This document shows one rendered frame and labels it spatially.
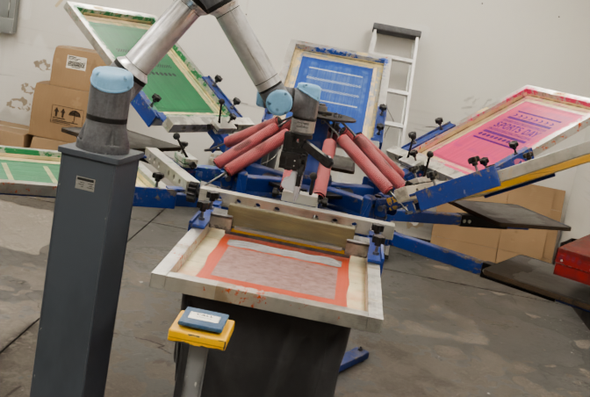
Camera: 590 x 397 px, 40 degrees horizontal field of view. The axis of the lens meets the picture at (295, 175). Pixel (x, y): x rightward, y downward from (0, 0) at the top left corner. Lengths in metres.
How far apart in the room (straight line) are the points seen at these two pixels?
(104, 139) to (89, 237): 0.28
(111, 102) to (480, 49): 4.71
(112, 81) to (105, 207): 0.35
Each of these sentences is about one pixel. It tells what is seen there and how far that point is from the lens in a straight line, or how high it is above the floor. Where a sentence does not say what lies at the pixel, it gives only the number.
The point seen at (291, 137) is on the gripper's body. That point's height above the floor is 1.31.
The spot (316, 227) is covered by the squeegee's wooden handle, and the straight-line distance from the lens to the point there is 2.57.
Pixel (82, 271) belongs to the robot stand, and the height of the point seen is 0.85.
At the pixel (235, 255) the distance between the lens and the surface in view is 2.43.
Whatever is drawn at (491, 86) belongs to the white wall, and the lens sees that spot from 6.73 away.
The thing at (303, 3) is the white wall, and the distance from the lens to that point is 6.66.
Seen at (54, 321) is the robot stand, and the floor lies 0.69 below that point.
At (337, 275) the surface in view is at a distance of 2.42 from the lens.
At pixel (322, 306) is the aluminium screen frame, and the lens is 2.03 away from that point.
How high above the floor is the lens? 1.65
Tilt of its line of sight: 10 degrees down
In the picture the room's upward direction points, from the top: 11 degrees clockwise
